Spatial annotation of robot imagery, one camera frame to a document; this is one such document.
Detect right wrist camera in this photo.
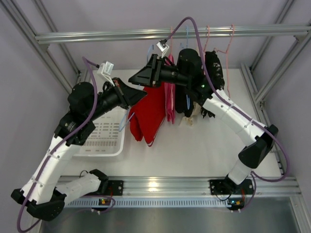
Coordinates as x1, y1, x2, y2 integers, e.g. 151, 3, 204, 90
156, 39, 170, 58

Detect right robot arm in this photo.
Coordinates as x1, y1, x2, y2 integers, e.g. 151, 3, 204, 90
130, 49, 278, 194

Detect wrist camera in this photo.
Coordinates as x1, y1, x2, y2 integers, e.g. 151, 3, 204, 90
156, 39, 170, 58
97, 61, 114, 84

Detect black white patterned trousers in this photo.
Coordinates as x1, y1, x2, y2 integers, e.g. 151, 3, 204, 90
200, 50, 225, 119

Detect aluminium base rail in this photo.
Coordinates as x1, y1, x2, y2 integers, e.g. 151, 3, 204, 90
109, 177, 301, 197

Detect aluminium hanging rail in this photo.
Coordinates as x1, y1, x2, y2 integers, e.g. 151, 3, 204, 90
35, 24, 311, 45

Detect purple cable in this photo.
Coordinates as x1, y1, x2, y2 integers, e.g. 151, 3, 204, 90
16, 56, 99, 233
167, 17, 291, 182

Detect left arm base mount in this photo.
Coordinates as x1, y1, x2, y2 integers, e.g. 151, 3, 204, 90
104, 180, 124, 197

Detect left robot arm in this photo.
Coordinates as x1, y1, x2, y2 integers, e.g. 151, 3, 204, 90
11, 78, 147, 221

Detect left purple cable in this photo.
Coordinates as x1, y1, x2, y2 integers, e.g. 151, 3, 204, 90
16, 56, 99, 233

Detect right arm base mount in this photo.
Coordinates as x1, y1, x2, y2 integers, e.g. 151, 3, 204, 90
209, 179, 254, 196

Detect aluminium frame post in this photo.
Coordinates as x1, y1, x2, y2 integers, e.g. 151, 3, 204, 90
241, 32, 311, 179

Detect red trousers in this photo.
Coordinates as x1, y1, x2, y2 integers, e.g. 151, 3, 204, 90
129, 85, 166, 147

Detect white plastic basket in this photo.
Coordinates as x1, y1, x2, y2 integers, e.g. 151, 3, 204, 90
75, 107, 126, 159

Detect blue hanger with black trousers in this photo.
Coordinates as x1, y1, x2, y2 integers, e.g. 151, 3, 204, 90
180, 25, 190, 110

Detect pink hanger with pink trousers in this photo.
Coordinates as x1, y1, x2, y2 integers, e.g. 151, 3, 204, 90
168, 36, 173, 61

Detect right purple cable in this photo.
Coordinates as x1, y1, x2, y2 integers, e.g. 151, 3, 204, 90
167, 17, 291, 182

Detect light blue hanger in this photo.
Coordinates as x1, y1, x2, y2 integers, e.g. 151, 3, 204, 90
118, 45, 154, 132

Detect pink plastic hanger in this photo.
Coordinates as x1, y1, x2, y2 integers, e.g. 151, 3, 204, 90
203, 25, 210, 55

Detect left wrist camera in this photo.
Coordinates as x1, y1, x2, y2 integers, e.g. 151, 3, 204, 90
97, 61, 114, 84

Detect pink trousers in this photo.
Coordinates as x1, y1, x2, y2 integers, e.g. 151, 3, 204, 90
164, 54, 176, 125

